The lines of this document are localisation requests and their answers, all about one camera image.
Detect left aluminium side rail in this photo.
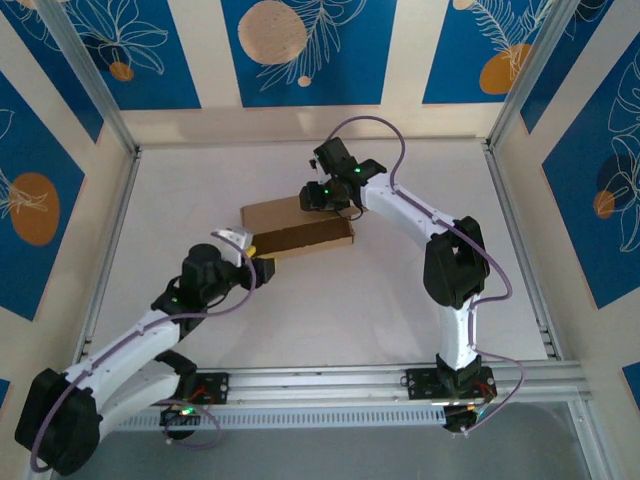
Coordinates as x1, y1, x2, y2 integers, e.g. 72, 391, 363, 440
73, 149, 142, 369

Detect aluminium mounting rail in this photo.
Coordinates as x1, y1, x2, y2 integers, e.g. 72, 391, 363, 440
74, 363, 586, 407

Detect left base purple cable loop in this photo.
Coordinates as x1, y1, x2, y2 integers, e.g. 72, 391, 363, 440
163, 398, 222, 449

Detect aluminium frame post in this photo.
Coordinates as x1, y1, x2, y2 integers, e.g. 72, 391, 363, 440
485, 0, 590, 151
35, 0, 142, 157

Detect left aluminium frame post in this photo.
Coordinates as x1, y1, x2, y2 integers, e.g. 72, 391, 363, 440
35, 0, 142, 157

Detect grey slotted cable duct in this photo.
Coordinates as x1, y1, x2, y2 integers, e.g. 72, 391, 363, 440
112, 404, 447, 432

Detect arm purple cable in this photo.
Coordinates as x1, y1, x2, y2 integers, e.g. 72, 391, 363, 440
327, 115, 526, 434
29, 232, 260, 474

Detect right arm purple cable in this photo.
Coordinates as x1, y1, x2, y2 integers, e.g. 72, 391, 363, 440
327, 115, 526, 434

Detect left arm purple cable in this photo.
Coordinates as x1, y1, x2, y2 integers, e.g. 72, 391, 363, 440
29, 232, 260, 474

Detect right aluminium side rail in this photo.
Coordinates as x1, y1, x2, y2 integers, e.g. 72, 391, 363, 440
480, 140, 566, 362

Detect aluminium side rail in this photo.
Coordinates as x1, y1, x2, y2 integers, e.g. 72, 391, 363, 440
480, 140, 566, 362
73, 149, 142, 369

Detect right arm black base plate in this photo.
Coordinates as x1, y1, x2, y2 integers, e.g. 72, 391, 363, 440
405, 367, 497, 401

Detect base controller board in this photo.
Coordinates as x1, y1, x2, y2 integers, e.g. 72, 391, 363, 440
158, 403, 204, 441
442, 399, 496, 436

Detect right base controller board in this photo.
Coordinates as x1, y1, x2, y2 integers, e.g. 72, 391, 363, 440
442, 399, 496, 436

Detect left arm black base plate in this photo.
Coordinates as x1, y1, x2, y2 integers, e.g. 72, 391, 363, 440
138, 372, 231, 407

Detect right aluminium frame post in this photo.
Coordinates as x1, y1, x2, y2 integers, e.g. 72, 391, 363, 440
485, 0, 590, 151

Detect brown cardboard box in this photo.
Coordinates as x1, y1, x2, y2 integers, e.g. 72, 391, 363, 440
239, 195, 357, 262

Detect left base controller board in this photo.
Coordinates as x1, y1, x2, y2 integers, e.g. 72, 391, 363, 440
158, 403, 204, 441

